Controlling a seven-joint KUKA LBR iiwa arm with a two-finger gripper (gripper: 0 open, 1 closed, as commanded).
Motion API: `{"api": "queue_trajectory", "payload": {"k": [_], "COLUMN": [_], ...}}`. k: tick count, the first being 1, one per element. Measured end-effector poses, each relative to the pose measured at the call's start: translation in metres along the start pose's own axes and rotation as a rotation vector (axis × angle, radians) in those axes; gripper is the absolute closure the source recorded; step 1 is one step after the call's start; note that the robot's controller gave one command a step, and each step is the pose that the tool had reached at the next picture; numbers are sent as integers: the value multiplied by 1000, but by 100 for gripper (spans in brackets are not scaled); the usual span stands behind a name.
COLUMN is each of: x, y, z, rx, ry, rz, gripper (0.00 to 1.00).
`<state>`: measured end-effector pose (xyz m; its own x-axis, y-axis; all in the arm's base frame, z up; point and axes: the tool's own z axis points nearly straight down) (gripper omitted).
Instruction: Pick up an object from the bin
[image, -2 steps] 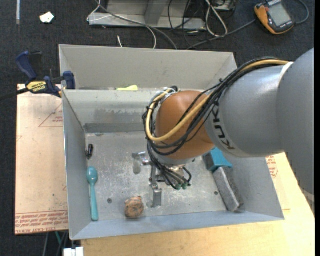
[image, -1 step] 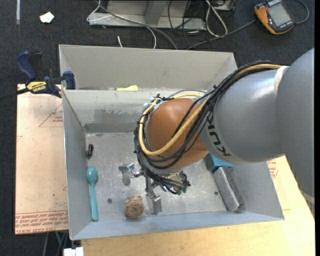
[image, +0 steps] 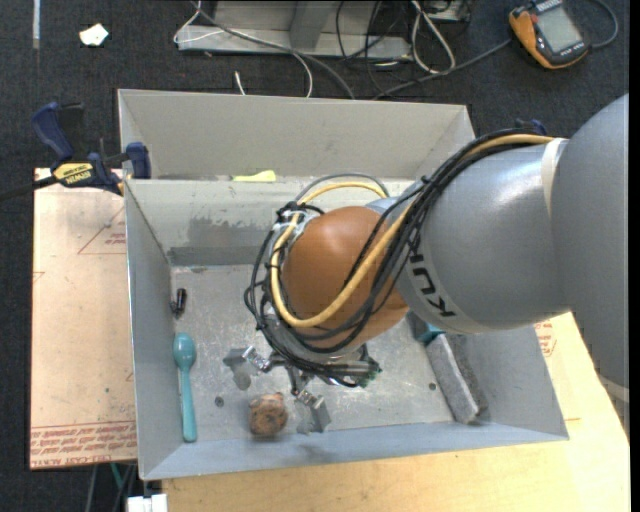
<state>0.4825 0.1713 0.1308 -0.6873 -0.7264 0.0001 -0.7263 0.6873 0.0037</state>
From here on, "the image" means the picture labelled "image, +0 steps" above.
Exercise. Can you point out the brown cardboard board red print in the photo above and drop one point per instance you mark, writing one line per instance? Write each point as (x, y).
(80, 320)

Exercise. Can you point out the small black clip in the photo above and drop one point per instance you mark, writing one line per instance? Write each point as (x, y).
(179, 301)

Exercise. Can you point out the teal small object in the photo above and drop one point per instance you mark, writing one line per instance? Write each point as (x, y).
(429, 334)

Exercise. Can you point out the grey metal bin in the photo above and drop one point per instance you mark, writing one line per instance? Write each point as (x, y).
(225, 310)

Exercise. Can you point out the grey flat block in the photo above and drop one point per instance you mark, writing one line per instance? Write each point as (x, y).
(452, 380)

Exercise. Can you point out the teal plastic spoon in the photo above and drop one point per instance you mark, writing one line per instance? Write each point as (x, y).
(186, 380)

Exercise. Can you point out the brown speckled ball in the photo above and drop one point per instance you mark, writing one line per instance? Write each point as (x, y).
(268, 415)

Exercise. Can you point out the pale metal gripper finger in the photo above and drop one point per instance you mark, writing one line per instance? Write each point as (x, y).
(315, 412)
(239, 367)

